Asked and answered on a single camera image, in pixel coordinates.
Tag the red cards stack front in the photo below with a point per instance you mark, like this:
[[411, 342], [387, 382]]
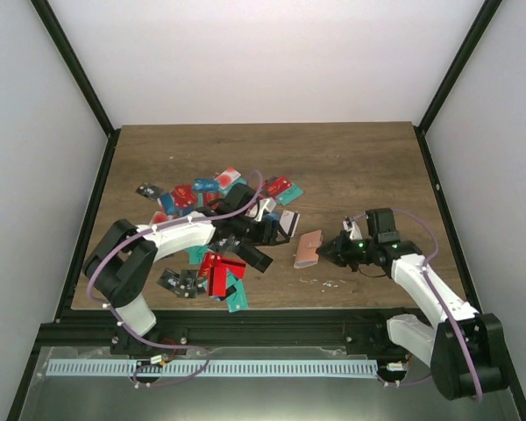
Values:
[[215, 269]]

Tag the pink leather card holder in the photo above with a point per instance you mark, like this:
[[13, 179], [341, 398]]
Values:
[[306, 253]]

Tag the wrist white camera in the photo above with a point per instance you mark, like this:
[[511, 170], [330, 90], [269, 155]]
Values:
[[261, 208], [352, 228]]

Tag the blue card top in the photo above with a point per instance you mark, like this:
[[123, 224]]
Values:
[[205, 185]]

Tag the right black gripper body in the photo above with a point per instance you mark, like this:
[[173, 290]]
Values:
[[358, 253]]

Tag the teal card far right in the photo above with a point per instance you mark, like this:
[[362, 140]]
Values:
[[289, 195]]

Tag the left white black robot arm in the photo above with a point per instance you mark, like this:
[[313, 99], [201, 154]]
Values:
[[120, 264]]

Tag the blue card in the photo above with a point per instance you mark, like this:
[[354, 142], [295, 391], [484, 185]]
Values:
[[167, 205], [205, 185]]

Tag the black cards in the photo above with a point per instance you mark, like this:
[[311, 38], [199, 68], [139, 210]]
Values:
[[223, 246], [185, 284]]

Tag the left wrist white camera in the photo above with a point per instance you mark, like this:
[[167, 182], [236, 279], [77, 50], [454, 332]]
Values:
[[261, 208]]

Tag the black aluminium front rail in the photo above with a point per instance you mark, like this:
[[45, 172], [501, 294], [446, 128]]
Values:
[[361, 331]]

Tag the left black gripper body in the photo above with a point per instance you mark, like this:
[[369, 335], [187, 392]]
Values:
[[249, 234]]

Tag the black frame right post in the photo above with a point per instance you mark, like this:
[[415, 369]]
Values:
[[468, 45]]

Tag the white red dot card left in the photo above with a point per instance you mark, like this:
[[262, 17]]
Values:
[[158, 218]]

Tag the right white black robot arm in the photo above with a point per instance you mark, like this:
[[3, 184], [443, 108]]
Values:
[[464, 349]]

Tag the light blue slotted cable duct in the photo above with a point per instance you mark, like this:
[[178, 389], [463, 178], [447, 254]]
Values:
[[366, 369]]

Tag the red card far right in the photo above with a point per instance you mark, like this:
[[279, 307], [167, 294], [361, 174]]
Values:
[[276, 185]]

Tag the black long card box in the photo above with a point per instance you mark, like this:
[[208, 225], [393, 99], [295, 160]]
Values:
[[254, 257]]

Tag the black frame left post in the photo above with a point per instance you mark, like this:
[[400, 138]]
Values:
[[58, 36]]

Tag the teal card front edge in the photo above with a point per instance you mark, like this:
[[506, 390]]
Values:
[[236, 297]]

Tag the white red circle card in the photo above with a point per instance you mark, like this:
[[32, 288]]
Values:
[[227, 178]]

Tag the blue card left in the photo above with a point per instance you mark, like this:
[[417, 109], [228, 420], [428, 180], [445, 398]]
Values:
[[167, 205]]

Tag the black cards centre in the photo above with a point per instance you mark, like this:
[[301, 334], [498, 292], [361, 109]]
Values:
[[223, 246]]

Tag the black cards front left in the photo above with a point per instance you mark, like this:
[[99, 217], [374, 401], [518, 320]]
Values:
[[185, 284]]

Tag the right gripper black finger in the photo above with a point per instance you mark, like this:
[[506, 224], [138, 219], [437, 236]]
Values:
[[331, 250], [335, 258]]

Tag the red card left top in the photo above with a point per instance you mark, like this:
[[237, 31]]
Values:
[[183, 196]]

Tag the white card black stripe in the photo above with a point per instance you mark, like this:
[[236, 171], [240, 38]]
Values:
[[289, 221]]

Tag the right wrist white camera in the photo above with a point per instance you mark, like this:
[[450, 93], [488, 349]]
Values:
[[352, 228]]

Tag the black frame post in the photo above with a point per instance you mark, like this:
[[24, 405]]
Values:
[[468, 45], [58, 36]]

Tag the black card far left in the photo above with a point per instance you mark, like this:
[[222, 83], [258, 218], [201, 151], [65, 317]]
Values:
[[149, 191]]

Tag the teal cards centre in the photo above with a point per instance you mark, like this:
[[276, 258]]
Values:
[[196, 254]]

